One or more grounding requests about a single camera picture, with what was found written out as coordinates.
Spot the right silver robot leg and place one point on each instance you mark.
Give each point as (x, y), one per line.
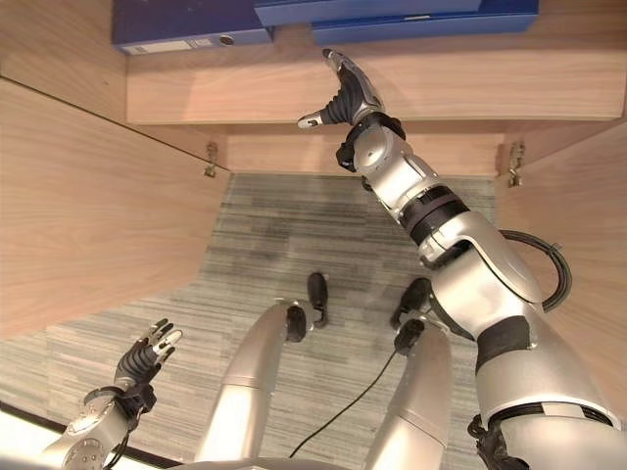
(416, 387)

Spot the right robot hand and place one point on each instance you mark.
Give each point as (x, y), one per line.
(351, 93)

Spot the left silver robot leg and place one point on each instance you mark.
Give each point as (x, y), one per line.
(255, 382)

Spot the blue flat folder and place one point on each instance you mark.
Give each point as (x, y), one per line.
(392, 11)
(421, 29)

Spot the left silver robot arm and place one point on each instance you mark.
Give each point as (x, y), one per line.
(95, 431)

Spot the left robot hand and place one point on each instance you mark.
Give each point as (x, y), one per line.
(139, 360)

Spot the metal cabinet hinge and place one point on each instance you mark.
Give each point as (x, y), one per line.
(211, 159)
(516, 163)

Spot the wooden cabinet door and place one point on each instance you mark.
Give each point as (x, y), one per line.
(93, 210)
(568, 220)

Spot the blue lever arch folder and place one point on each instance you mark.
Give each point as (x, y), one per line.
(193, 24)

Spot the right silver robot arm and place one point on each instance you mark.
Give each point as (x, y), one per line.
(470, 289)

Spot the wooden cabinet shelf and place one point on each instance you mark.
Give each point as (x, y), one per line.
(441, 88)

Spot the silver robot leg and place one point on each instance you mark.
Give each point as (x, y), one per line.
(255, 382)
(416, 387)

